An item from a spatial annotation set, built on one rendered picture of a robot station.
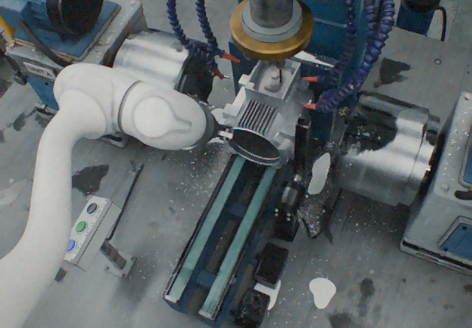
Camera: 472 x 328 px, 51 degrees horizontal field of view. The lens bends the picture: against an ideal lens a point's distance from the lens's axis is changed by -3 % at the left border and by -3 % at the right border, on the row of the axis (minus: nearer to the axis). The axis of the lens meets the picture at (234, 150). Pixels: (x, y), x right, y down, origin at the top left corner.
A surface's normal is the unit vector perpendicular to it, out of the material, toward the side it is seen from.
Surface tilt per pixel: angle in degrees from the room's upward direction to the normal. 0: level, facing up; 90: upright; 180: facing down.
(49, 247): 46
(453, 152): 0
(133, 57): 20
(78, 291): 0
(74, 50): 0
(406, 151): 28
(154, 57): 13
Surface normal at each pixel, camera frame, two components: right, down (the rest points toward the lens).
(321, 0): -0.40, 0.81
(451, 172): -0.08, -0.49
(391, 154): -0.30, 0.07
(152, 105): -0.15, -0.22
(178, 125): 0.81, 0.35
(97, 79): 0.05, -0.65
